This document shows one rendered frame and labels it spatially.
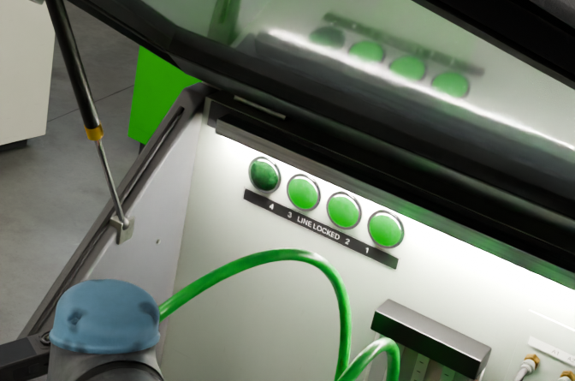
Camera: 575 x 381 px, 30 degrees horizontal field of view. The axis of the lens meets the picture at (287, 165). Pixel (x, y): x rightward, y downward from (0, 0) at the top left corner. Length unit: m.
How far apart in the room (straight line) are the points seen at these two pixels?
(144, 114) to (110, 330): 3.61
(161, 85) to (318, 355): 2.88
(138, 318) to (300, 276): 0.68
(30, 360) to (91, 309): 0.33
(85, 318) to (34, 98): 3.58
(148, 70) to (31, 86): 0.46
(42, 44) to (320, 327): 2.93
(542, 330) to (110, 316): 0.67
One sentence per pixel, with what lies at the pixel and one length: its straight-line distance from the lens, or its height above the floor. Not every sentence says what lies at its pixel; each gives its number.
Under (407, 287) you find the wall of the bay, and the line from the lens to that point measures 1.36.
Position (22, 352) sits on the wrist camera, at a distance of 1.10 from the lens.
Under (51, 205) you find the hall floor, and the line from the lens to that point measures 4.05.
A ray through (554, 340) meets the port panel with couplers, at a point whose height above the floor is 1.34.
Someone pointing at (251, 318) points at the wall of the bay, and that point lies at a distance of 1.50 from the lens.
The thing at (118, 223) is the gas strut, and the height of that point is 1.31.
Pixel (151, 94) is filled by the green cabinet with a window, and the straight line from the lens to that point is 4.30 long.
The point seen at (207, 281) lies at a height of 1.41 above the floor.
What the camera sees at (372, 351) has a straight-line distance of 1.11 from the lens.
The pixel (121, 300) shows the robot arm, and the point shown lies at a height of 1.56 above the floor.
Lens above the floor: 2.00
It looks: 26 degrees down
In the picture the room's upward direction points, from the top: 12 degrees clockwise
